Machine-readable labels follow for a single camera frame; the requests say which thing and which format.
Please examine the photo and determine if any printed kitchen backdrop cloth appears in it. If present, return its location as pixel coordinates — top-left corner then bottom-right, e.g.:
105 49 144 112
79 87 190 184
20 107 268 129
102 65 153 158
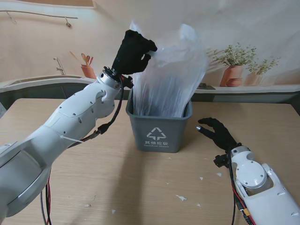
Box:
0 0 300 104

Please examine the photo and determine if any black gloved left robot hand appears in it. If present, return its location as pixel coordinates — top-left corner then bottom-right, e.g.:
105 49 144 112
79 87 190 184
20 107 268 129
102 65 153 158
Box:
111 29 158 75

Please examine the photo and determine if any grey plastic waste bin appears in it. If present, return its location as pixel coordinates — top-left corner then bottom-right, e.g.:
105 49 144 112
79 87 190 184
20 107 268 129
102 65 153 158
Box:
126 88 193 153

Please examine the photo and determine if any white plastic garbage bag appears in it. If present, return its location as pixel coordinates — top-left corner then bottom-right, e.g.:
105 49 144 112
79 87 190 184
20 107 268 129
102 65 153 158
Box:
130 20 210 118

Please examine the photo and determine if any black red right arm cable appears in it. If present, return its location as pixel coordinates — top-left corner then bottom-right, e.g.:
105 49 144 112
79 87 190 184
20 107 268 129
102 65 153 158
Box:
228 153 257 225

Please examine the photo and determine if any black red left arm cable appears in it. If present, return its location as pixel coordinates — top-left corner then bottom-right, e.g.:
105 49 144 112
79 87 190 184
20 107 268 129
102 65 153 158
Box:
39 76 125 225

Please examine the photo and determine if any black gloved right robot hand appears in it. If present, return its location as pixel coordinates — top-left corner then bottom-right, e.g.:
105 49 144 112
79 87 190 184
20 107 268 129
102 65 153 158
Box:
195 117 239 152

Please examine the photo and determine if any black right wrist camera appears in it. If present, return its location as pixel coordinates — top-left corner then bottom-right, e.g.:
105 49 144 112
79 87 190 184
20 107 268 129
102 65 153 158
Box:
213 154 229 168

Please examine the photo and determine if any black red arm cable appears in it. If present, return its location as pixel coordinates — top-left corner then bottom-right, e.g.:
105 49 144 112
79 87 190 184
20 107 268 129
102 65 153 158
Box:
39 76 125 225
228 153 257 225

